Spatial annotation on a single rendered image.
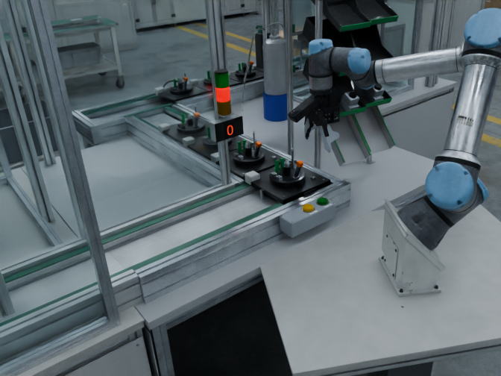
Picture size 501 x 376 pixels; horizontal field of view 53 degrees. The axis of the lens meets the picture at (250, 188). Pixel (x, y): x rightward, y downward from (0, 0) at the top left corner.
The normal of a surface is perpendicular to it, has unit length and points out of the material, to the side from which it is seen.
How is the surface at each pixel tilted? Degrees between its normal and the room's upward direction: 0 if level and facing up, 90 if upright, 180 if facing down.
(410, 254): 90
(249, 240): 90
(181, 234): 0
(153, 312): 0
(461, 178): 63
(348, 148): 45
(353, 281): 0
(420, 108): 90
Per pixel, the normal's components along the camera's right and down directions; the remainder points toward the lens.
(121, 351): 0.59, 0.35
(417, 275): 0.09, 0.47
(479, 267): -0.05, -0.88
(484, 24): -0.45, -0.27
